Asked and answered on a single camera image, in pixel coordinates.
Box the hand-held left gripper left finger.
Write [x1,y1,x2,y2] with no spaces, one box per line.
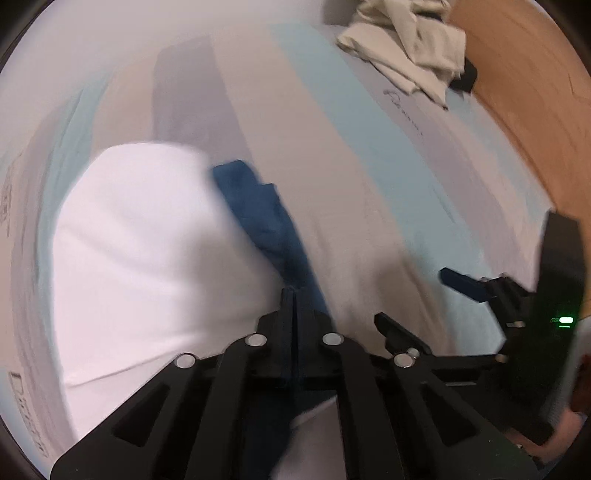
[50,286,296,480]

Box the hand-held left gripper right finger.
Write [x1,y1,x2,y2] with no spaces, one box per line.
[294,286,539,480]

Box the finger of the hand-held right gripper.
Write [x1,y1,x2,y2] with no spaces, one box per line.
[440,267,536,329]
[374,312,506,370]

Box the white and blue hooded jacket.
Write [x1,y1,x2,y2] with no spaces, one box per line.
[48,143,347,480]

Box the person's right hand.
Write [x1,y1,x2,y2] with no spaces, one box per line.
[505,408,591,469]

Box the striped bed sheet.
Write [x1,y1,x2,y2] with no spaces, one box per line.
[0,18,561,472]

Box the wooden headboard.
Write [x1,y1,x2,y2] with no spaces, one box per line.
[447,0,591,222]

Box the black cloth item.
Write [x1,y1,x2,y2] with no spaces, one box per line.
[450,60,479,95]

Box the beige jacket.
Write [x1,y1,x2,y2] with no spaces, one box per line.
[336,0,467,110]

